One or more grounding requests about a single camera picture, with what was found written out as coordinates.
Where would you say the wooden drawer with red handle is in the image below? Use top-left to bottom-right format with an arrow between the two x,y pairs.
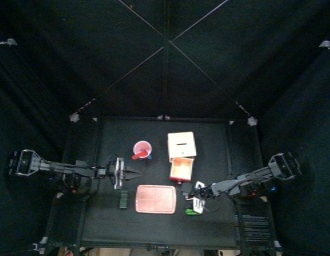
168,156 -> 196,184

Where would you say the light wooden drawer cabinet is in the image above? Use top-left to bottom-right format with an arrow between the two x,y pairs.
166,131 -> 198,159

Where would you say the dark green rectangular block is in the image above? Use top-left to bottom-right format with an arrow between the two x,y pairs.
118,189 -> 129,210

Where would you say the pink square tray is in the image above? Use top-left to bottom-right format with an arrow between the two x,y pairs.
134,184 -> 178,215

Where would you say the pink cup with red handle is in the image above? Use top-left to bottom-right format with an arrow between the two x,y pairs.
130,140 -> 154,161

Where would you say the thin diagonal cord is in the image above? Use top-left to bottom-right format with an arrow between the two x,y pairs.
117,0 -> 252,118
74,0 -> 229,114

